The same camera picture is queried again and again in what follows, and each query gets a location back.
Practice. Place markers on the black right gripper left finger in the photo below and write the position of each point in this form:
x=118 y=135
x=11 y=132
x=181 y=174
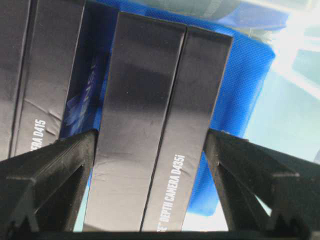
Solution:
x=42 y=190

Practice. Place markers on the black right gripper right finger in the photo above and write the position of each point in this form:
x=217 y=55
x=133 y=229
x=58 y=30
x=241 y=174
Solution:
x=261 y=189

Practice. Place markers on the black D415 camera box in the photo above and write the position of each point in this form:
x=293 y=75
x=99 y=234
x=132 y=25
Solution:
x=51 y=45

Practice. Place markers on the black D435i camera box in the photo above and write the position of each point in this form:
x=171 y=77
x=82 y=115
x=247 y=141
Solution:
x=163 y=83

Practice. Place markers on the clear plastic storage case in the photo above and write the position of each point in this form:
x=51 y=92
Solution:
x=286 y=115

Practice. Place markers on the blue cloth in case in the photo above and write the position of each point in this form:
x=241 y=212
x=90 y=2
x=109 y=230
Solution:
x=248 y=64

